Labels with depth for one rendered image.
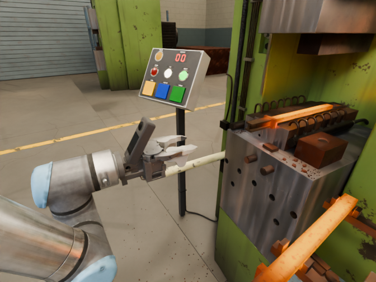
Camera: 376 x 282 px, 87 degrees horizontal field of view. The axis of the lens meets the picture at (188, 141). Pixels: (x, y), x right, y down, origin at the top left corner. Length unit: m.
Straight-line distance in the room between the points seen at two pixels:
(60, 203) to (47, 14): 8.02
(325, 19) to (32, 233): 0.76
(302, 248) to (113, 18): 5.29
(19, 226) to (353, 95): 1.17
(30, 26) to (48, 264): 8.11
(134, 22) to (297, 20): 4.85
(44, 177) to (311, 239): 0.53
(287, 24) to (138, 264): 1.42
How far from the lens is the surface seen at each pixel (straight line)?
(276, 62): 0.98
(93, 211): 0.56
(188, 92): 0.97
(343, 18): 0.76
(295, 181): 0.68
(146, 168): 0.51
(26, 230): 0.39
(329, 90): 1.19
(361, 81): 1.14
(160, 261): 1.48
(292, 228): 0.78
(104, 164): 0.48
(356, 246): 0.95
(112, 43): 5.39
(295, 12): 0.71
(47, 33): 8.37
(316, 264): 0.79
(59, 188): 0.49
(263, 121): 0.71
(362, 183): 0.83
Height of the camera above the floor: 1.27
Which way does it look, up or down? 28 degrees down
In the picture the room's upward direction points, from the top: straight up
